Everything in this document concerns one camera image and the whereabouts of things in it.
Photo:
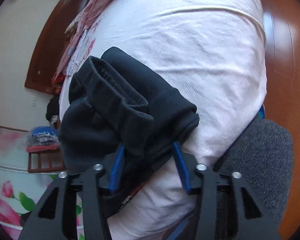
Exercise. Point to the wooden chair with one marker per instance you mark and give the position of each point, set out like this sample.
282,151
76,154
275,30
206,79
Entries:
46,162

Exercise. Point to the dark wooden headboard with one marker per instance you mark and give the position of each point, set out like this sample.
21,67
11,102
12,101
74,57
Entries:
51,45

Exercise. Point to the black clothes pile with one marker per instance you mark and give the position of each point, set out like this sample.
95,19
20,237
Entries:
52,111

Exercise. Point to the plastic bag of clothes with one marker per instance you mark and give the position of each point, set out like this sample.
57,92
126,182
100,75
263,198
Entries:
42,138

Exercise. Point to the white floral bed sheet mattress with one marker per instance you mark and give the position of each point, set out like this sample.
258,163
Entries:
212,51

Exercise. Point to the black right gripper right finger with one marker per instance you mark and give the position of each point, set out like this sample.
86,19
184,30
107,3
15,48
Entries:
226,206

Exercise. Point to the floral wardrobe door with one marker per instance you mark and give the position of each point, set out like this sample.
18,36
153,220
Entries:
19,189

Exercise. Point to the grey trousered leg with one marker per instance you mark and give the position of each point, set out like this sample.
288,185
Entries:
263,155

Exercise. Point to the dark navy pants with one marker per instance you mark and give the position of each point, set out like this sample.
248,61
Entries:
115,100

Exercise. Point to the red checkered quilt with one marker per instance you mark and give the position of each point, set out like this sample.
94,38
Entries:
80,46

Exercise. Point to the white wall switch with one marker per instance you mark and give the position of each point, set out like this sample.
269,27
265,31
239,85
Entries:
34,102

